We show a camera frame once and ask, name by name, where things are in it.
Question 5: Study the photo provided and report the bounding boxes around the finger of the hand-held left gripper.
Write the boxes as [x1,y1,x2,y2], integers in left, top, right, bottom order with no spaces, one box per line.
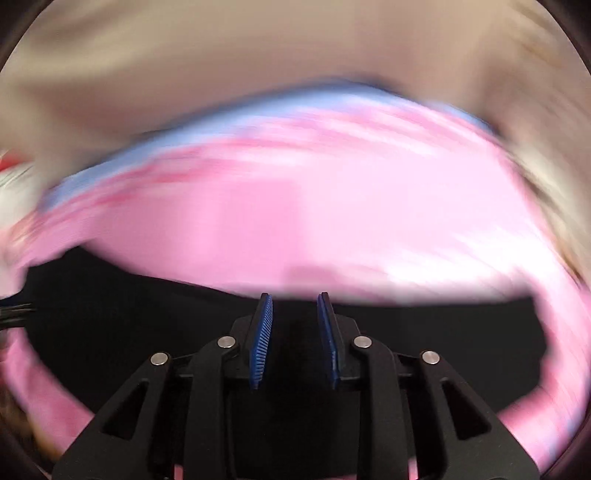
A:
[0,301,34,329]

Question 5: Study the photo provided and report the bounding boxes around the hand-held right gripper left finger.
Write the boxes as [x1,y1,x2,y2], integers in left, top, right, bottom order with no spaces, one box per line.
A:
[51,292,274,480]

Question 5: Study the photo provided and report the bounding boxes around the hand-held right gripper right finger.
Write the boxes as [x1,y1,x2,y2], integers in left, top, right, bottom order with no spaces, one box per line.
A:
[316,291,541,480]

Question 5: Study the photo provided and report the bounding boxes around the black pants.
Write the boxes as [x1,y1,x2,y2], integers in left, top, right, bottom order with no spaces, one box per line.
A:
[23,244,557,462]

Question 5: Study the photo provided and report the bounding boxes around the white cartoon face pillow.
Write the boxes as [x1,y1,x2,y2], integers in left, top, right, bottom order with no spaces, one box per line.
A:
[0,148,40,232]

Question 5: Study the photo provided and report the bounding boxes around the pink floral bed sheet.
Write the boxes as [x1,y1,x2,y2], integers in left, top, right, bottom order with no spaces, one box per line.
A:
[0,83,591,480]

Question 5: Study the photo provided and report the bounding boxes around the beige floral cloth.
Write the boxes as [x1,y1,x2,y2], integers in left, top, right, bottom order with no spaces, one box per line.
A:
[503,69,591,287]

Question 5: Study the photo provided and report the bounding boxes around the beige quilt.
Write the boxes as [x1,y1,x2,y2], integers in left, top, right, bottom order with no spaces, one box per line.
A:
[0,0,587,185]

